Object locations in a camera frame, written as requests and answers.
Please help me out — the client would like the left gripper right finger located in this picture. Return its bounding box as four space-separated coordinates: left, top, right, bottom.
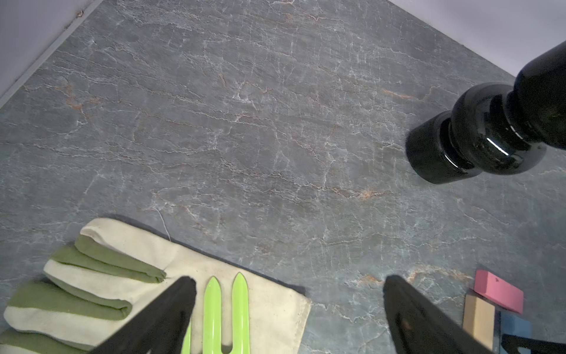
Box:
383 274 490 354

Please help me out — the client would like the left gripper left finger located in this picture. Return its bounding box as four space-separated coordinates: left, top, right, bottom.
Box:
91 277 197 353

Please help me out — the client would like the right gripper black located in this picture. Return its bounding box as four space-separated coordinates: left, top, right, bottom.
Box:
501 334 566 354

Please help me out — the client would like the light blue block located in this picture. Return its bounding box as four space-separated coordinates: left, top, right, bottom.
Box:
500 311 533 354

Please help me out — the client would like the natural wood block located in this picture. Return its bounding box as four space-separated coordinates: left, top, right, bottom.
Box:
463 294 495 352

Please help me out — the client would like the pink block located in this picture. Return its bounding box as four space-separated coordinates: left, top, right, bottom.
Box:
473 269 524 314

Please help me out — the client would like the black plant vase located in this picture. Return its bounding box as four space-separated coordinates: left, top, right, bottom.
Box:
405 44 565 184

